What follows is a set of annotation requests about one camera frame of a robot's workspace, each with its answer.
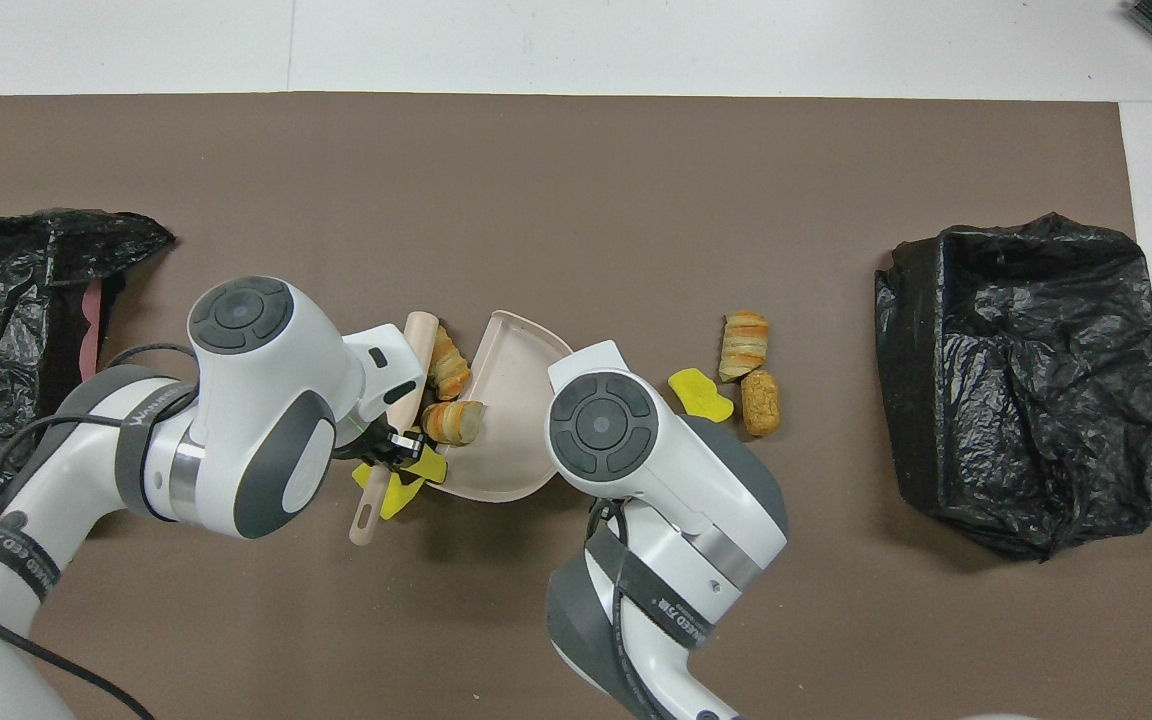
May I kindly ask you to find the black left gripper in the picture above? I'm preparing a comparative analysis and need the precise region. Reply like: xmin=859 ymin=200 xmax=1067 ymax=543
xmin=334 ymin=425 xmax=437 ymax=491

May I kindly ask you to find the striped croissant roll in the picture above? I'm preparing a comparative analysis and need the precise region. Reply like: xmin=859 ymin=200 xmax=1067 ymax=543
xmin=424 ymin=325 xmax=473 ymax=402
xmin=420 ymin=400 xmax=488 ymax=447
xmin=718 ymin=310 xmax=771 ymax=384

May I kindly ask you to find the beige plastic dustpan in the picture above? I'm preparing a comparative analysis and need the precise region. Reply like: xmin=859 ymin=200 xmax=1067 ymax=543
xmin=434 ymin=309 xmax=577 ymax=504

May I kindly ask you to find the beige hand brush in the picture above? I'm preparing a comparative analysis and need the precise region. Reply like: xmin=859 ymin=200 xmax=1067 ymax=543
xmin=349 ymin=311 xmax=443 ymax=547

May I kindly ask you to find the brown bread roll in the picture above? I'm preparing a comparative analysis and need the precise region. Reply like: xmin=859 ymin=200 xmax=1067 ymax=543
xmin=741 ymin=370 xmax=782 ymax=438

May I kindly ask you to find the pink bin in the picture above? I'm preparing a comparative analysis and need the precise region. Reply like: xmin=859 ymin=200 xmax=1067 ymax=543
xmin=79 ymin=283 xmax=109 ymax=381

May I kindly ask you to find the black bag lined bin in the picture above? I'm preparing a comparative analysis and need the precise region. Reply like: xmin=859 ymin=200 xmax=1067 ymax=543
xmin=874 ymin=211 xmax=1152 ymax=563

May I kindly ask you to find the brown paper table mat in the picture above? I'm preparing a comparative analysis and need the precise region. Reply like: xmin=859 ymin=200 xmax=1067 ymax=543
xmin=0 ymin=92 xmax=1152 ymax=720

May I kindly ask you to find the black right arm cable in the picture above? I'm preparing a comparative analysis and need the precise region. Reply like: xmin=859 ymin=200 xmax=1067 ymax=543
xmin=584 ymin=498 xmax=737 ymax=720

